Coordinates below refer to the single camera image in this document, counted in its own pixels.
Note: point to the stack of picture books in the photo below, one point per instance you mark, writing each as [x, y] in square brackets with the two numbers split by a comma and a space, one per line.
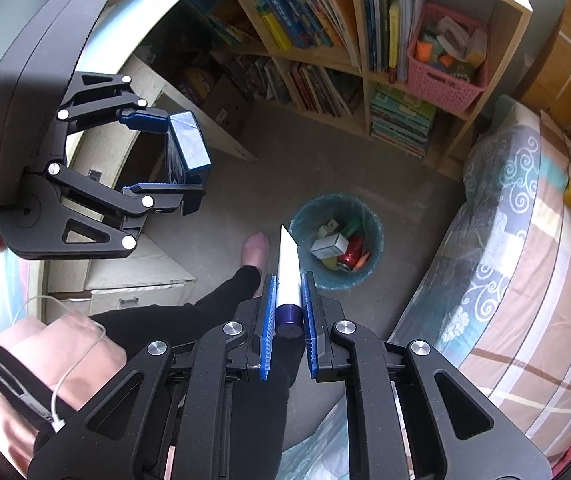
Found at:
[400, 120]

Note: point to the white drawer cabinet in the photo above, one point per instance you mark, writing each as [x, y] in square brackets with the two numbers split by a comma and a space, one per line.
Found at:
[140, 265]

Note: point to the white red cosmetic cream box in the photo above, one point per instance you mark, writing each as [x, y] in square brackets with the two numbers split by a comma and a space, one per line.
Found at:
[326, 246]

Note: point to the row of picture books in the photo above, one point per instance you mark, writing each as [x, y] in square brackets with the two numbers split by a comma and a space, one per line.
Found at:
[310, 85]
[300, 5]
[225, 20]
[390, 20]

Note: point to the pile of small toys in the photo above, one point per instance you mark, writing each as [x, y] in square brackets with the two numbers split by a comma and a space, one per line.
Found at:
[453, 30]

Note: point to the round bin with blue liner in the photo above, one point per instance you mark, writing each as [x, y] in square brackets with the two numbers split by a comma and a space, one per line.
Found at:
[301, 220]

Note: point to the orange plastic packet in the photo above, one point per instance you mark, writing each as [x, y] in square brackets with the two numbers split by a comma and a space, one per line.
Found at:
[363, 260]

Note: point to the patterned bed quilt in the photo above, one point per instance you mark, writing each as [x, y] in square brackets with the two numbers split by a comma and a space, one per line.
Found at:
[515, 260]

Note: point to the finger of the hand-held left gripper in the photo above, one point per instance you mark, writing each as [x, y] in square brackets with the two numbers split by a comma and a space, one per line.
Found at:
[148, 121]
[160, 191]

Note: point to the white tube with purple cap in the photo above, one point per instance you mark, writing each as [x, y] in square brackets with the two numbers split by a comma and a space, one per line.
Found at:
[288, 270]

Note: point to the pink garment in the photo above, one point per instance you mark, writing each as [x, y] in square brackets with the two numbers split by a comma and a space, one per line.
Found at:
[80, 340]

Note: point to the pink slipper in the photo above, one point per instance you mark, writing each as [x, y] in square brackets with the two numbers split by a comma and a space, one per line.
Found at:
[256, 255]

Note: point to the dark blue gum box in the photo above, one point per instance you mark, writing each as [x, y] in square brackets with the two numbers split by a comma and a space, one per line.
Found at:
[190, 142]

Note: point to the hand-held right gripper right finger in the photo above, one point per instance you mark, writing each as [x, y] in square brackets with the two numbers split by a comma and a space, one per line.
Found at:
[309, 330]

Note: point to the pink plastic basket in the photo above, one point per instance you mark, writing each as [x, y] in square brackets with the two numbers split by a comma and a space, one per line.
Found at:
[440, 92]

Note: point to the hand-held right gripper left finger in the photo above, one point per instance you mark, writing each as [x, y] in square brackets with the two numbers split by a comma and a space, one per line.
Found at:
[267, 330]

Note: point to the wooden cube bookshelf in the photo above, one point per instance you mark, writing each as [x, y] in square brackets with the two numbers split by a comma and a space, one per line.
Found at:
[358, 35]

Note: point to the light blue patterned cloth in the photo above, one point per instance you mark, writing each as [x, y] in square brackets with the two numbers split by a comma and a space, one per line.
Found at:
[315, 445]

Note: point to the person's leg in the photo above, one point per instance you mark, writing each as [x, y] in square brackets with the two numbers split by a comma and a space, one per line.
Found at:
[205, 305]

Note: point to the pink and blue blanket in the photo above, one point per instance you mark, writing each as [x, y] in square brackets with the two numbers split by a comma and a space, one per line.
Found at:
[20, 285]

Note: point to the yellow round sponge puff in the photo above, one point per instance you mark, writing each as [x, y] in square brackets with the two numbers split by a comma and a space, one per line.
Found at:
[330, 261]

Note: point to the cardboard box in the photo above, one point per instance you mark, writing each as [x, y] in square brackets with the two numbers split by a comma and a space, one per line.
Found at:
[225, 100]

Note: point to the tall white carton box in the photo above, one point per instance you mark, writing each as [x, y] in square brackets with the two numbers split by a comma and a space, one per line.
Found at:
[324, 231]

